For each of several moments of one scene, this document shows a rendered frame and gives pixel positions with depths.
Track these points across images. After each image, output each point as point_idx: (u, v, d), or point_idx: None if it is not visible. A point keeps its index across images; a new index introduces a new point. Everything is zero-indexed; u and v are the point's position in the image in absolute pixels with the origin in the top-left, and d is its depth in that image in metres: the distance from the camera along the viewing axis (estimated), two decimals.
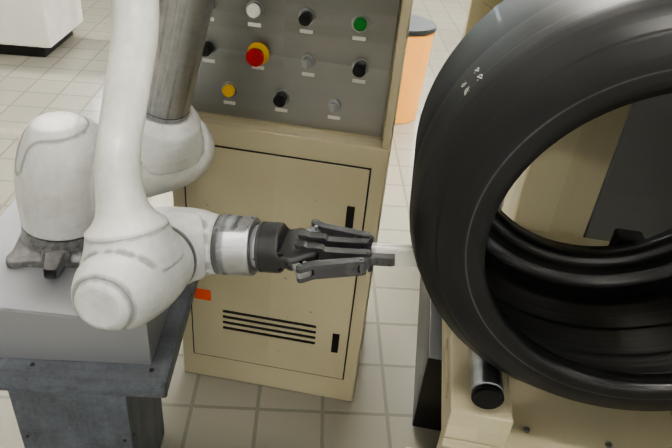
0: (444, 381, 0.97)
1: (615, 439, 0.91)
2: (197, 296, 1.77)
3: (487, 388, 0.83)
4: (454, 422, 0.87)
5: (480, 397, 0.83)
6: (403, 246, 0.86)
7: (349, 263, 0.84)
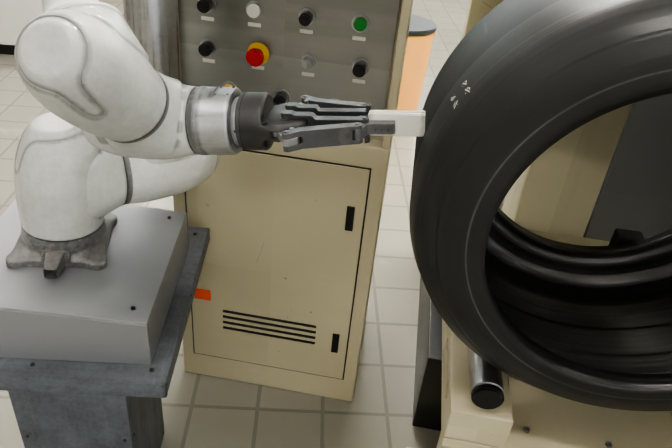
0: (444, 381, 0.97)
1: (615, 439, 0.91)
2: (197, 296, 1.77)
3: (498, 392, 0.83)
4: (454, 422, 0.87)
5: (485, 394, 0.83)
6: (404, 111, 0.76)
7: (343, 128, 0.73)
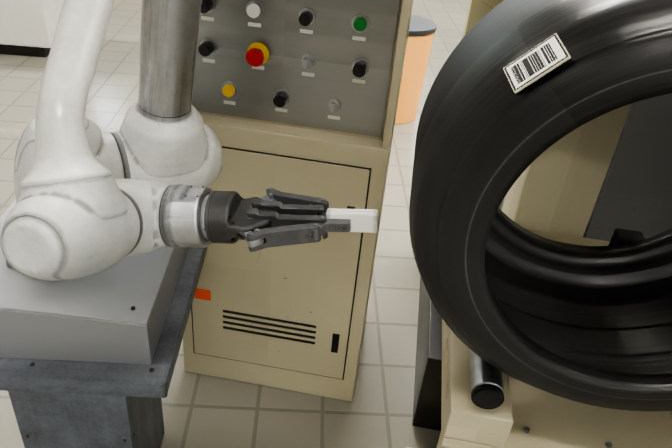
0: (444, 381, 0.97)
1: (615, 439, 0.91)
2: (197, 296, 1.77)
3: (475, 392, 0.84)
4: (454, 422, 0.87)
5: (480, 402, 0.84)
6: (359, 211, 0.83)
7: (302, 229, 0.81)
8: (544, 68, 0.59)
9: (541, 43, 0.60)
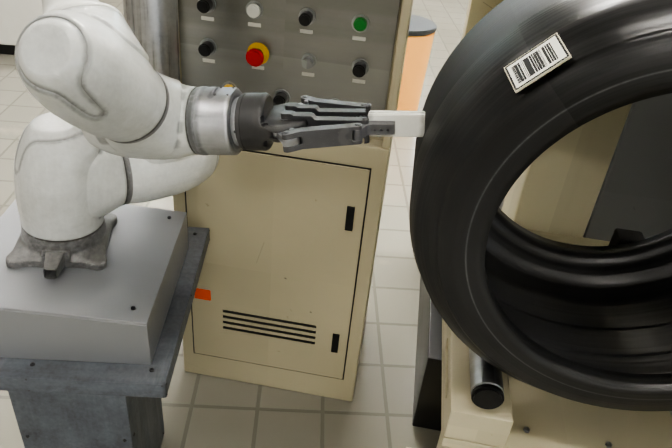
0: (444, 381, 0.97)
1: (615, 439, 0.91)
2: (197, 296, 1.77)
3: (475, 392, 0.84)
4: (454, 422, 0.87)
5: (480, 402, 0.84)
6: (404, 112, 0.76)
7: (342, 128, 0.74)
8: (545, 68, 0.59)
9: (542, 43, 0.60)
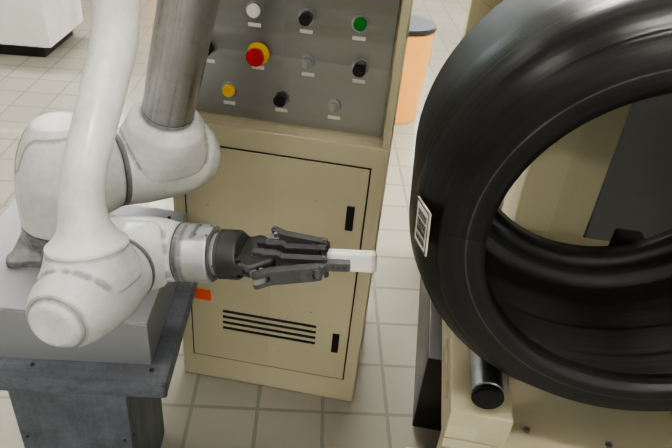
0: (444, 381, 0.97)
1: (615, 439, 0.91)
2: (197, 296, 1.77)
3: (480, 406, 0.85)
4: (454, 422, 0.87)
5: (492, 404, 0.84)
6: (358, 252, 0.88)
7: (304, 269, 0.86)
8: (425, 229, 0.70)
9: (416, 208, 0.72)
